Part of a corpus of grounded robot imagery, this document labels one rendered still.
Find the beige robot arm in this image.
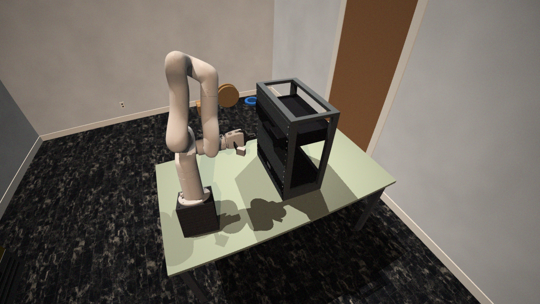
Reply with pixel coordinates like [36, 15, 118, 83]
[165, 51, 227, 206]

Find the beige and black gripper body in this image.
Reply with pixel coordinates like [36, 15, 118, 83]
[224, 129, 244, 149]

